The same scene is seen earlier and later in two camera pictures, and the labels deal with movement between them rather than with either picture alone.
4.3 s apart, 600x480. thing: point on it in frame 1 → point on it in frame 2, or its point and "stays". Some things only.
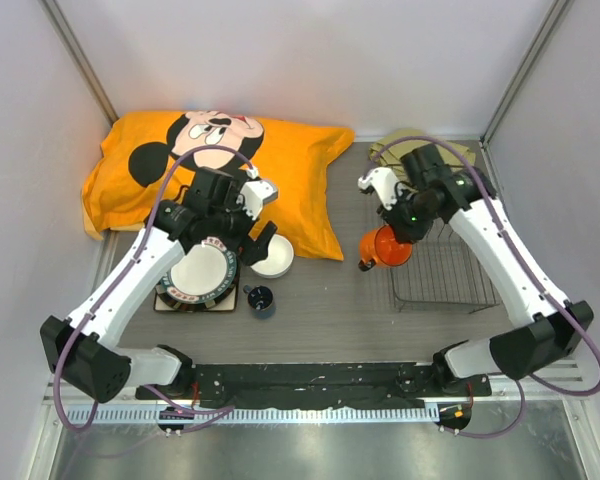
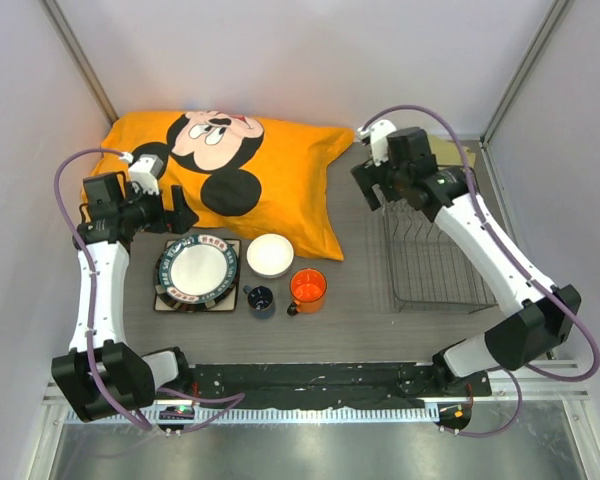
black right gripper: x=404 y=233 → x=368 y=176
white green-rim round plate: x=203 y=273 stays
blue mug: x=261 y=301 stays
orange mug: x=382 y=246 → x=308 y=288
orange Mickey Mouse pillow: x=132 y=151 stays
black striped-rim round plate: x=174 y=304 stays
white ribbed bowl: x=279 y=260 stays
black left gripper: x=249 y=251 → x=178 y=221
